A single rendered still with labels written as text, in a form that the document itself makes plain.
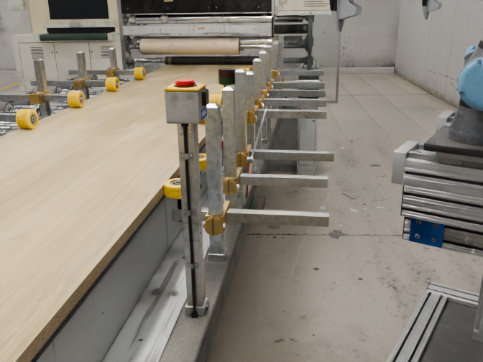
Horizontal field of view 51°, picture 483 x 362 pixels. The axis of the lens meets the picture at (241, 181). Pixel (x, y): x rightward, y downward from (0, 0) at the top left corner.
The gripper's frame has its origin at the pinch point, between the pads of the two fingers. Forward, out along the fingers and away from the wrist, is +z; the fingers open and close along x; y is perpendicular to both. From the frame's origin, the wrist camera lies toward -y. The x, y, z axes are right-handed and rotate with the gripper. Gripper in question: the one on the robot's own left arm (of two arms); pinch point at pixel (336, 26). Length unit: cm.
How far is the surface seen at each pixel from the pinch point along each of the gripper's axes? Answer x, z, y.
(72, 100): 41, 38, -150
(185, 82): -42.9, 8.8, -13.3
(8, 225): -60, 42, -53
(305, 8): 241, 0, -124
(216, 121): -18.9, 22.3, -23.1
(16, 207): -53, 42, -61
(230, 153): 3, 38, -34
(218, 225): -21, 50, -22
